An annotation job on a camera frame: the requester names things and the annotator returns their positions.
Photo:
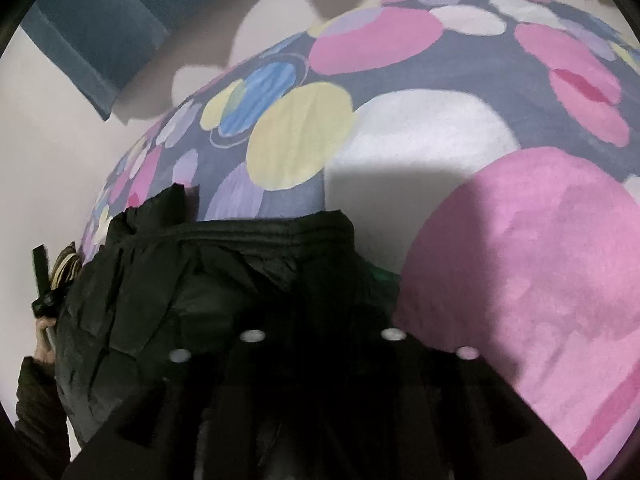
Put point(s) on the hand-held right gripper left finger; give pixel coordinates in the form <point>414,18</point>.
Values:
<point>245,362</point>

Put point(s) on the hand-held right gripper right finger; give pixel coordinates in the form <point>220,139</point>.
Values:
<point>400,362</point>

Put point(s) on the person's left hand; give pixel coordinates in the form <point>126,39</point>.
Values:
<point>46,342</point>

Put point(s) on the person's left forearm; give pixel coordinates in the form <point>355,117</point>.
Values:
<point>41,410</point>

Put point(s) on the black puffer jacket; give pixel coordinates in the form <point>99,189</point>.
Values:
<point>200,285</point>

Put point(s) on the striped brown pillow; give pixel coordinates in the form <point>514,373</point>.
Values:
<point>65,266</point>

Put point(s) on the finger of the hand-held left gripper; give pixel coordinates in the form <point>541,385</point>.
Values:
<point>40,270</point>

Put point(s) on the polka-dot bed sheet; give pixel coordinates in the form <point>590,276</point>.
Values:
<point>500,220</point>

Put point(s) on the blue curtain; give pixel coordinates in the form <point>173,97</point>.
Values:
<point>95,25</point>

